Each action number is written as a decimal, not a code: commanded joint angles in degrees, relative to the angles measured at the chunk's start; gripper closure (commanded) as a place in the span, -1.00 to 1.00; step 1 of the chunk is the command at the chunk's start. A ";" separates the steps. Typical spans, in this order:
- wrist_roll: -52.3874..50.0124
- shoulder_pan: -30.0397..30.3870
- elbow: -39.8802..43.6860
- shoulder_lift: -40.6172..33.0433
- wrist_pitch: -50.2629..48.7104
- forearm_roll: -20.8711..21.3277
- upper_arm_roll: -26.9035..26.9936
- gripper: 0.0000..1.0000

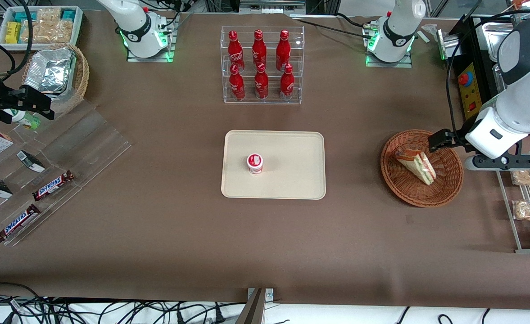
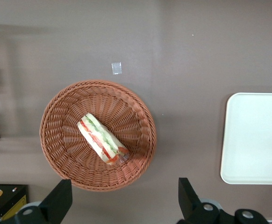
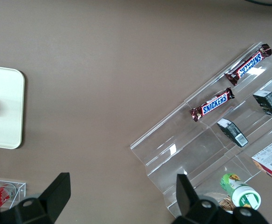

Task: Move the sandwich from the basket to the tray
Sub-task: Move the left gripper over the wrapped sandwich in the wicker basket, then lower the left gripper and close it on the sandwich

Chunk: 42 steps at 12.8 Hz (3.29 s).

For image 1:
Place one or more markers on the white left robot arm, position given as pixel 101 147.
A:
pixel 526 108

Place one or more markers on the brown snickers bar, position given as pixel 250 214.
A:
pixel 53 186
pixel 18 223

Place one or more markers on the beige plastic tray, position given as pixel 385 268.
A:
pixel 292 166

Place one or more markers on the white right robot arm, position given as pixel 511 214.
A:
pixel 134 27

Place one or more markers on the metal table bracket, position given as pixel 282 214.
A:
pixel 259 308

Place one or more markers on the red can in basket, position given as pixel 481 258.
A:
pixel 237 85

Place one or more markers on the black yellow control box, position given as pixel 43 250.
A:
pixel 469 85

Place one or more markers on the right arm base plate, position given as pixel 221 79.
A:
pixel 168 54

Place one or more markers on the red cola bottle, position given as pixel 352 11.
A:
pixel 287 85
pixel 234 47
pixel 259 47
pixel 261 84
pixel 283 48

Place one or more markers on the aluminium foil tray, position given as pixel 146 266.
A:
pixel 48 72

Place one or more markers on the crumpled clear plastic wrap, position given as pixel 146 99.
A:
pixel 431 32

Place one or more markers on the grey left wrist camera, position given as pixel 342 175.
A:
pixel 501 162

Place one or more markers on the yellow snack packet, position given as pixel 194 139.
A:
pixel 12 32

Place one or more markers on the silver metal tray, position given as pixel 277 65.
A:
pixel 494 33

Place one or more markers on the white plastic snack bin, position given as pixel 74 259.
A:
pixel 79 22

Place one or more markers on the light tan wicker basket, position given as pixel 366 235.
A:
pixel 81 76

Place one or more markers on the triangle sandwich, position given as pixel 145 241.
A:
pixel 417 165

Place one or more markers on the teal snack packet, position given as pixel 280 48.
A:
pixel 68 14
pixel 25 16

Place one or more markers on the clear acrylic stepped display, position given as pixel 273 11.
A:
pixel 89 144

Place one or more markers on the brown round wicker basket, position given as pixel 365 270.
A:
pixel 409 193

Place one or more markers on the green white capped bottle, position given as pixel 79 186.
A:
pixel 25 119

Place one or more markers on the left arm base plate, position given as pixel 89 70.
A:
pixel 406 63

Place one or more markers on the clear cracker packet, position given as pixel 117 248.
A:
pixel 35 31
pixel 60 30

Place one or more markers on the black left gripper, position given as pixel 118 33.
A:
pixel 457 137

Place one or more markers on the clear acrylic bottle rack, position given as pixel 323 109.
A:
pixel 269 101

